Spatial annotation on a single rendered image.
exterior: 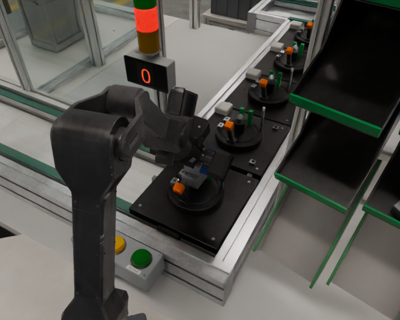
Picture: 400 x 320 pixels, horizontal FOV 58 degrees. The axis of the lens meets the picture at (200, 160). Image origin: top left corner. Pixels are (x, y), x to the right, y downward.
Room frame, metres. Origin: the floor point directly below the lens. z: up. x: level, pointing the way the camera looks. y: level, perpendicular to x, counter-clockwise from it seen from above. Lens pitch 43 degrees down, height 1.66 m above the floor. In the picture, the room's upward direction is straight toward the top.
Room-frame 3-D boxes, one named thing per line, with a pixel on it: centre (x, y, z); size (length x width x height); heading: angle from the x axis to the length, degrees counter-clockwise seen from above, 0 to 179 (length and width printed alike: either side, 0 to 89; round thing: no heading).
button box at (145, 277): (0.46, 0.19, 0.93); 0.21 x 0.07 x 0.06; 61
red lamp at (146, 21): (0.80, 0.12, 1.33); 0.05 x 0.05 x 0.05
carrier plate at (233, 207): (0.61, 0.01, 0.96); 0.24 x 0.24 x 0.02; 61
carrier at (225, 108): (0.83, -0.11, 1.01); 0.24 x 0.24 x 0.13; 61
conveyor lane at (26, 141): (0.77, 0.26, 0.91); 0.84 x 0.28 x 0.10; 61
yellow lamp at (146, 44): (0.80, 0.12, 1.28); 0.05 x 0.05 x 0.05
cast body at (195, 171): (0.62, 0.00, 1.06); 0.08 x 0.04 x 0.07; 151
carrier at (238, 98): (1.05, -0.23, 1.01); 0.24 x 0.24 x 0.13; 61
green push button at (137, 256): (0.43, 0.13, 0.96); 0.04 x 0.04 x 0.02
